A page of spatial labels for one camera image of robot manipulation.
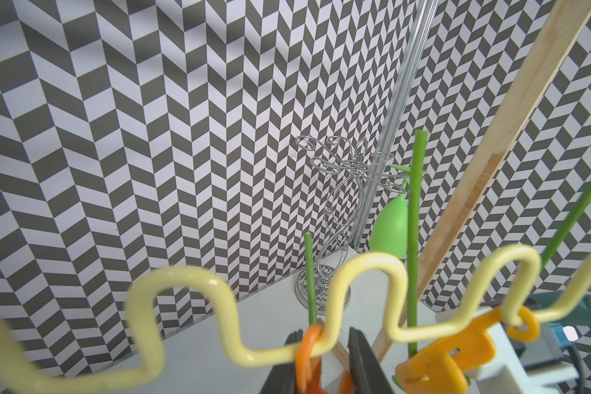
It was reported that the green plastic wine glass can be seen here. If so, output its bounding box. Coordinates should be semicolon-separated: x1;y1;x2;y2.
369;164;410;259

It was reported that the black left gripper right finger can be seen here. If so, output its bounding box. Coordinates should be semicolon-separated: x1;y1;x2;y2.
348;328;394;394

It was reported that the yellow orange clothes peg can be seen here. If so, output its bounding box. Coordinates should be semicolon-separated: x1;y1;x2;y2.
392;306;545;393

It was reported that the wooden clothes rack frame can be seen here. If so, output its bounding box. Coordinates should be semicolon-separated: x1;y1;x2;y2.
317;0;591;370

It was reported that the yellow arched peg hanger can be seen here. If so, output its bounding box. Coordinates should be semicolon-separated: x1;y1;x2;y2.
0;243;591;394

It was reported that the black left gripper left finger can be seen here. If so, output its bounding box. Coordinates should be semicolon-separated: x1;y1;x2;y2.
259;328;305;394

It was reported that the right aluminium corner profile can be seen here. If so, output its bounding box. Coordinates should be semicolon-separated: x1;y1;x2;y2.
349;0;438;250

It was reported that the metal wire glass stand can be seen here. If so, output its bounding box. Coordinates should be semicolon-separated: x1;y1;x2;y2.
296;136;407;315

